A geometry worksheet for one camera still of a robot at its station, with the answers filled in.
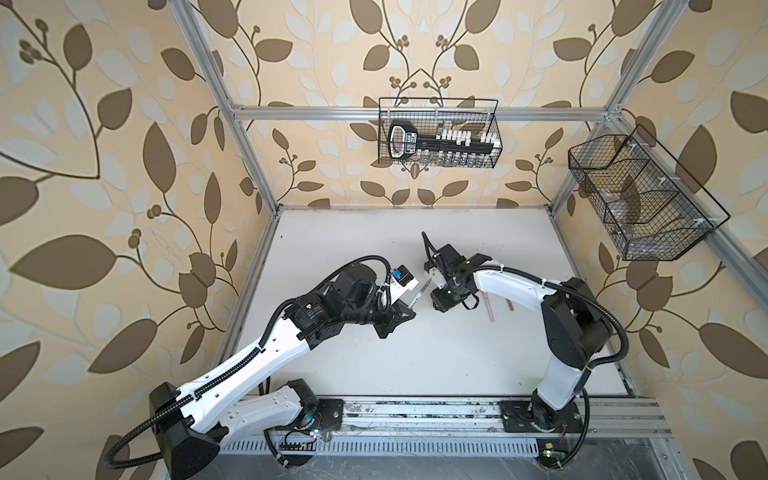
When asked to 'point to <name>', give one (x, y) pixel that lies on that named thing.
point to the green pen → (420, 293)
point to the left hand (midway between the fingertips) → (415, 311)
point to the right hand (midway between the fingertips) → (442, 304)
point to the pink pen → (490, 312)
